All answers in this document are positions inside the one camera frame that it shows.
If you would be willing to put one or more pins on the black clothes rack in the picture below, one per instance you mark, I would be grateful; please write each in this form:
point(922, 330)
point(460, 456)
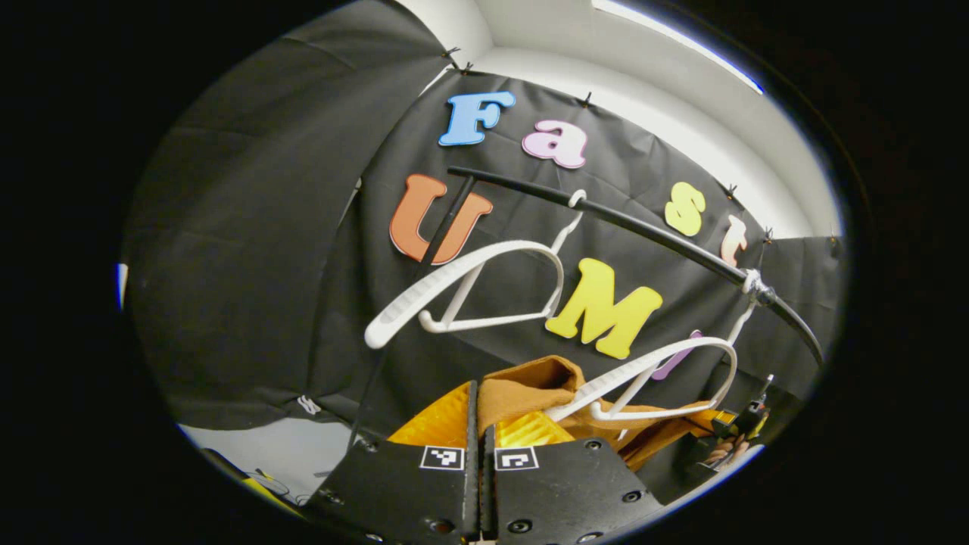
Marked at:
point(643, 227)

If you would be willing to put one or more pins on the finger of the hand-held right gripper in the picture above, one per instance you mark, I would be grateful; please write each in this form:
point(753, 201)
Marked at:
point(746, 422)

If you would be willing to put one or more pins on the brown jacket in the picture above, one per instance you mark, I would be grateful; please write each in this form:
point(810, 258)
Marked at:
point(530, 386)

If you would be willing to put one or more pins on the black backdrop cloth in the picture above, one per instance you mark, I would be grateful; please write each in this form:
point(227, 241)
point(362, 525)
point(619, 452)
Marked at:
point(250, 227)

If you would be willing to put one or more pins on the silver tape wrap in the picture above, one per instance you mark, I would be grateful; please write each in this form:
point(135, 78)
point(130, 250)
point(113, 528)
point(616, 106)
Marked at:
point(757, 286)

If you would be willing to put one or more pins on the white clothes hanger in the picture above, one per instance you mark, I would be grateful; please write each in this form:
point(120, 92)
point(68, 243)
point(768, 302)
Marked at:
point(643, 369)
point(424, 297)

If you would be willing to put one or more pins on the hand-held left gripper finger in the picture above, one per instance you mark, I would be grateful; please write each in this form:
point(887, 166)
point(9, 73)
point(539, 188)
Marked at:
point(488, 484)
point(472, 484)

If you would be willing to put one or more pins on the small white tie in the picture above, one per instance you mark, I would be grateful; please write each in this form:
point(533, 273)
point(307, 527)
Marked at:
point(309, 405)

